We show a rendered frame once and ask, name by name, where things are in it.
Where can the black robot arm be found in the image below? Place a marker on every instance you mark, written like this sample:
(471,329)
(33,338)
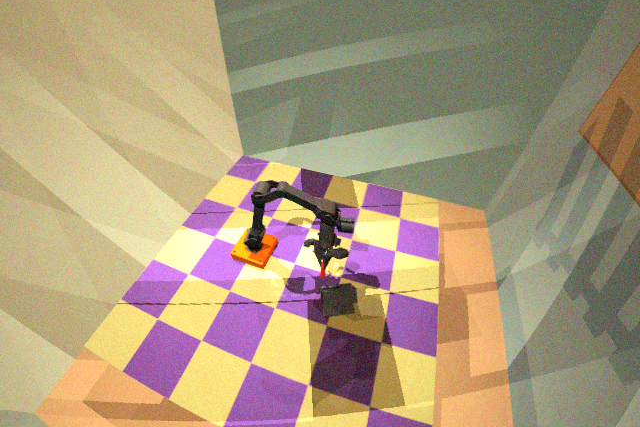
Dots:
(324,209)

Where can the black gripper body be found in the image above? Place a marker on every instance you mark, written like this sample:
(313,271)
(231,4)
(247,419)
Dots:
(325,242)

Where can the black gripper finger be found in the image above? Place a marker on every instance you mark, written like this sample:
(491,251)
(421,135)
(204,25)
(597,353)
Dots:
(319,256)
(326,260)

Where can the dark grey sloped panel with hole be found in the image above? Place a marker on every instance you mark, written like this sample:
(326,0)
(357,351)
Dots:
(338,299)

